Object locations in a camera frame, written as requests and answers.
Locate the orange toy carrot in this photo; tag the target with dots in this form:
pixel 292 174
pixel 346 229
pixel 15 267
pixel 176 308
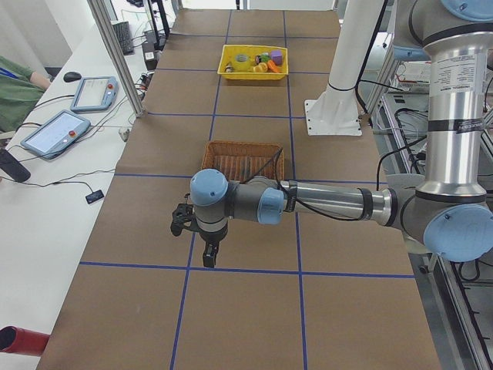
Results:
pixel 273 67

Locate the teach pendant tablet near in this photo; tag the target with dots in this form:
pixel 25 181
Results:
pixel 56 135

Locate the black computer mouse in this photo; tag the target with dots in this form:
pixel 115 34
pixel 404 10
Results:
pixel 72 77

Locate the yellow tape roll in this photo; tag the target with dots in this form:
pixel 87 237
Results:
pixel 241 63

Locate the black keyboard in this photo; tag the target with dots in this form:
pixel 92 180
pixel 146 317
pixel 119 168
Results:
pixel 123 36

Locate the teach pendant tablet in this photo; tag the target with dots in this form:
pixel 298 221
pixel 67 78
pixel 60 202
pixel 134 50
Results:
pixel 94 94
pixel 56 135

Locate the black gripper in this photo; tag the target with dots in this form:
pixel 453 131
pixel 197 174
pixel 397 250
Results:
pixel 211 237

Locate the person in green shirt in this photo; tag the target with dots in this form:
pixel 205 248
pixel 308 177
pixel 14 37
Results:
pixel 21 89

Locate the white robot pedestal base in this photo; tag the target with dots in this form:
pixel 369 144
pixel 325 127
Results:
pixel 335 112

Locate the black power adapter box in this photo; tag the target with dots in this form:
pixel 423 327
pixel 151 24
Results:
pixel 152 52

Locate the yellow woven basket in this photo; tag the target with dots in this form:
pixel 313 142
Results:
pixel 225 68

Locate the teach pendant tablet far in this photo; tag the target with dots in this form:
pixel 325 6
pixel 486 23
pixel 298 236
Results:
pixel 94 94

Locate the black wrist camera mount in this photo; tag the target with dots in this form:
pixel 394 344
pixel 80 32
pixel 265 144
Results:
pixel 183 219

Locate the red cylinder object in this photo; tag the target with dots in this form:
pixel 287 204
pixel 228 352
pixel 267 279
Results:
pixel 22 341

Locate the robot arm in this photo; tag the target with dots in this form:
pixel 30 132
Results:
pixel 445 209

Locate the aluminium frame post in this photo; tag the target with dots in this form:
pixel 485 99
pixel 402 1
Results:
pixel 104 25

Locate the small black device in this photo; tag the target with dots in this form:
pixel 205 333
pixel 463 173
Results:
pixel 94 196

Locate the brown wicker basket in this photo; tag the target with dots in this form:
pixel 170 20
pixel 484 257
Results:
pixel 241 161

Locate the purple foam cube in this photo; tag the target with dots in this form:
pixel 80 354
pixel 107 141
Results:
pixel 276 56

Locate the toy croissant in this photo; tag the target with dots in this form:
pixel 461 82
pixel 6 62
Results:
pixel 262 67

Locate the black cylinder object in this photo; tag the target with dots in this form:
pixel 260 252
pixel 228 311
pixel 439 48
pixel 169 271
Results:
pixel 13 167

